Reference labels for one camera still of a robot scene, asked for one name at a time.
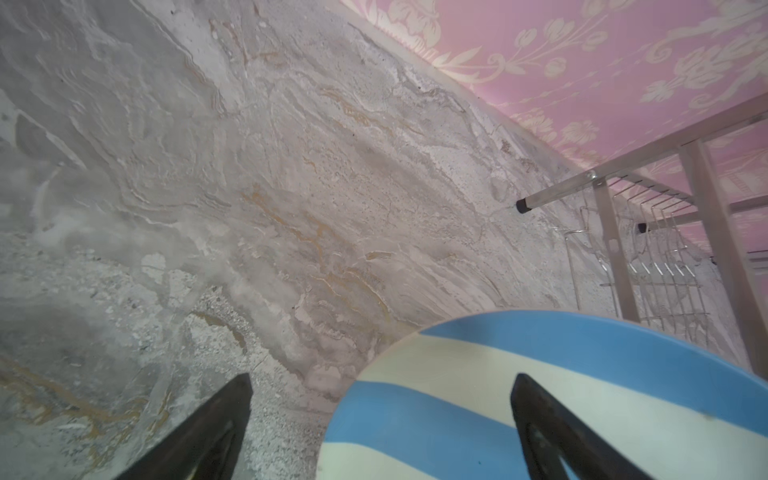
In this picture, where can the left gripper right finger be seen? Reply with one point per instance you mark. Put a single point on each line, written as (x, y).
(556, 444)

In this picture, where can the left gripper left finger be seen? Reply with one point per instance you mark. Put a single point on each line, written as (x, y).
(207, 444)

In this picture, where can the blue striped plate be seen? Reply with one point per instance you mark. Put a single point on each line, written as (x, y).
(436, 404)

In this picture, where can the silver wire dish rack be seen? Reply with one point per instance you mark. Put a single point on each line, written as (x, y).
(665, 236)

